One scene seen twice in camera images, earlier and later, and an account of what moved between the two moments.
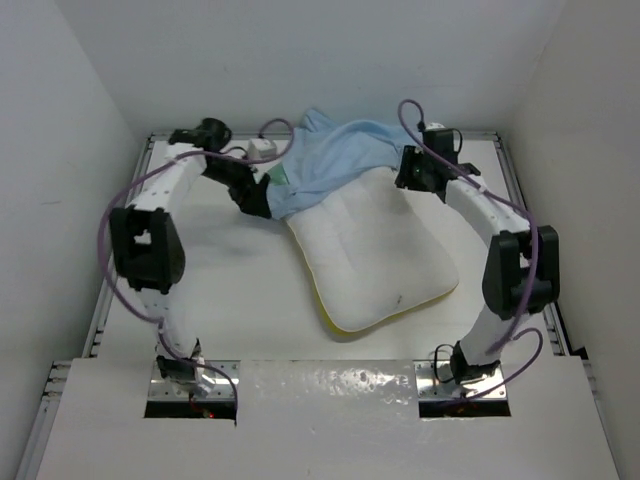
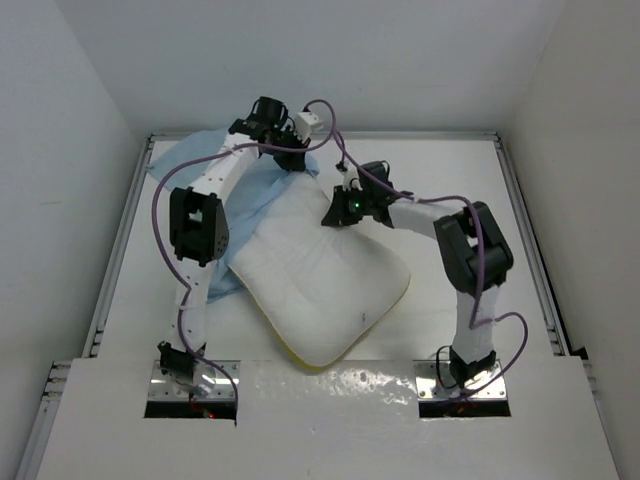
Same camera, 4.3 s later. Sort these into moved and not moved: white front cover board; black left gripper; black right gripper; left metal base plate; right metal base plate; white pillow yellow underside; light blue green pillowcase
Moved: white pillow yellow underside; black right gripper; light blue green pillowcase; black left gripper
Not moved: white front cover board; left metal base plate; right metal base plate
